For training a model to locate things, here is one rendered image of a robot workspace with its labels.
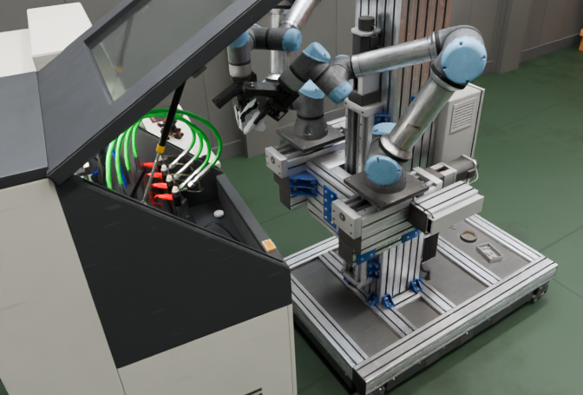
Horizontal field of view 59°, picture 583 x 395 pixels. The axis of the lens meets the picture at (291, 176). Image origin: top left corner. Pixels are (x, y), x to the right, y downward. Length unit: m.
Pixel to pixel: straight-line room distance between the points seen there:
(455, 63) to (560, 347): 1.79
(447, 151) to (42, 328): 1.61
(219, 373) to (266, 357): 0.17
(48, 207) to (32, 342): 0.42
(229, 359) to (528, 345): 1.58
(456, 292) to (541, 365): 0.49
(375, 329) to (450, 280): 0.52
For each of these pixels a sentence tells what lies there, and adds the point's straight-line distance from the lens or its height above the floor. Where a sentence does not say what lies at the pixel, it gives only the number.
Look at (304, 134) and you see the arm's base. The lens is 2.20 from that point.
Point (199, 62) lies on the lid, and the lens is 1.23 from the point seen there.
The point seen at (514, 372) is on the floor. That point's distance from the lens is 2.76.
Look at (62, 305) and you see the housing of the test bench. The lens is 1.52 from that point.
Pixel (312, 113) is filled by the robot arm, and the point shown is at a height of 1.16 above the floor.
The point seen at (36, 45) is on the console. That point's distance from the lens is 2.03.
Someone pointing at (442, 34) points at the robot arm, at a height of 1.60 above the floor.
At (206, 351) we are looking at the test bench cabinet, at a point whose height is 0.72.
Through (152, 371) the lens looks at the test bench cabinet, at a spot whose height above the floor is 0.72.
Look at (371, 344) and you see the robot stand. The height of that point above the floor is 0.21.
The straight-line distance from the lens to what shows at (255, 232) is 1.84.
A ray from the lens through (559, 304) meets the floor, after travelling 3.15.
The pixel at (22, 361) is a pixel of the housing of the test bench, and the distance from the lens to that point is 1.64.
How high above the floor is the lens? 2.08
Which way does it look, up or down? 32 degrees down
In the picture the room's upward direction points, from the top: 3 degrees counter-clockwise
